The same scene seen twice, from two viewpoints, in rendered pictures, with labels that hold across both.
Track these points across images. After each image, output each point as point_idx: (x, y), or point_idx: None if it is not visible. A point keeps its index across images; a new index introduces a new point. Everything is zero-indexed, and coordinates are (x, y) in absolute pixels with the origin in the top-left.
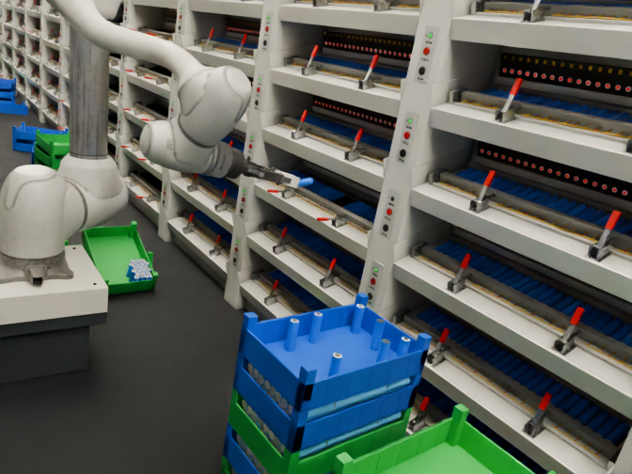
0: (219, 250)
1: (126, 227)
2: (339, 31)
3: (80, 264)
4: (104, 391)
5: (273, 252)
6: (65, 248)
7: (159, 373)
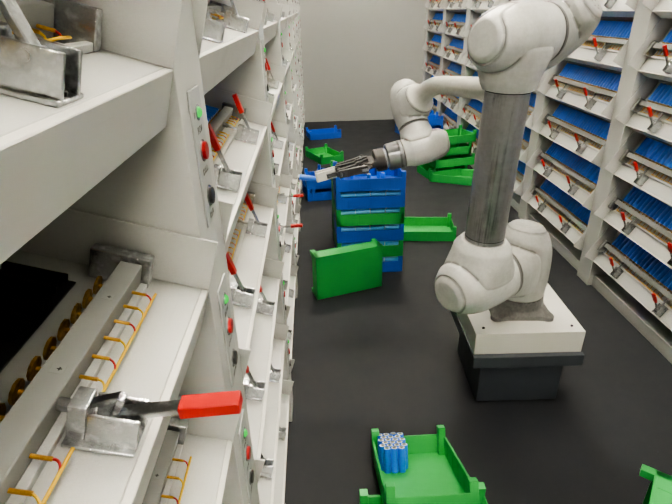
0: None
1: (402, 497)
2: None
3: None
4: (445, 332)
5: (286, 289)
6: (492, 328)
7: (404, 338)
